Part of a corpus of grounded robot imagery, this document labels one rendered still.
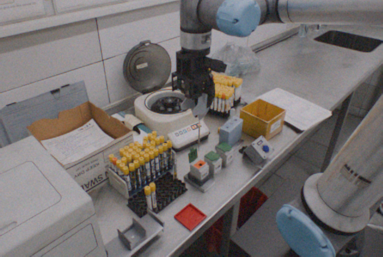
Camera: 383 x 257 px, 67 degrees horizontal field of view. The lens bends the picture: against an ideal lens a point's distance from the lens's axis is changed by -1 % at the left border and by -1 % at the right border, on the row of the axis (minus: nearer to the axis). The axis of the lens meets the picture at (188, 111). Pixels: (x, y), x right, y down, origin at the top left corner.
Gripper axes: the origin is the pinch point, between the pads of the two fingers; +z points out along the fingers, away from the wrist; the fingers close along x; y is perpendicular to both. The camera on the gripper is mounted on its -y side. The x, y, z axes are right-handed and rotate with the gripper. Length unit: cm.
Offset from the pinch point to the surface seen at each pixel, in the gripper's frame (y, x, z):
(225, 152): -11.9, 1.8, 20.7
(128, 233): 29.0, 1.2, 22.9
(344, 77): -116, 9, 27
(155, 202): 17.5, -1.0, 22.7
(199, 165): 0.0, 0.4, 19.5
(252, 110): -41.9, -6.1, 21.1
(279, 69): -101, -23, 27
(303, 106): -68, 6, 25
